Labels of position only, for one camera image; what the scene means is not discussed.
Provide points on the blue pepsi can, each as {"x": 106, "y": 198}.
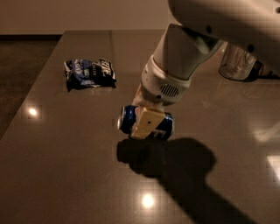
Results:
{"x": 127, "y": 118}

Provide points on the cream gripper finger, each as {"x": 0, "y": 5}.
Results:
{"x": 138, "y": 99}
{"x": 147, "y": 119}

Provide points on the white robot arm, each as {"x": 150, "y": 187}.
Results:
{"x": 202, "y": 26}

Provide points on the crumpled blue chip bag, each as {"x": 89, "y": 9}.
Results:
{"x": 83, "y": 73}

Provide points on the clear cup with napkins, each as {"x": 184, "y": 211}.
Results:
{"x": 236, "y": 63}

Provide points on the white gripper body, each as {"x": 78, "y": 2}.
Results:
{"x": 158, "y": 86}

